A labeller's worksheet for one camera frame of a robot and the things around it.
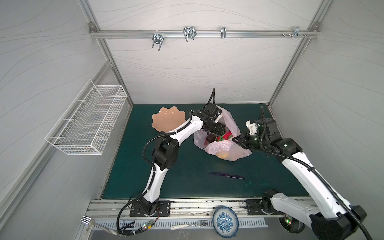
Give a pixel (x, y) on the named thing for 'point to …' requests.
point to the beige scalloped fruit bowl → (167, 119)
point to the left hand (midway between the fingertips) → (222, 128)
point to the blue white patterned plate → (225, 222)
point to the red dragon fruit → (225, 136)
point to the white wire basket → (83, 127)
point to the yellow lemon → (222, 155)
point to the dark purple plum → (210, 137)
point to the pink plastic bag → (228, 149)
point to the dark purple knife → (226, 174)
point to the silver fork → (89, 221)
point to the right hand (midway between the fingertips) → (234, 135)
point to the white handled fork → (199, 223)
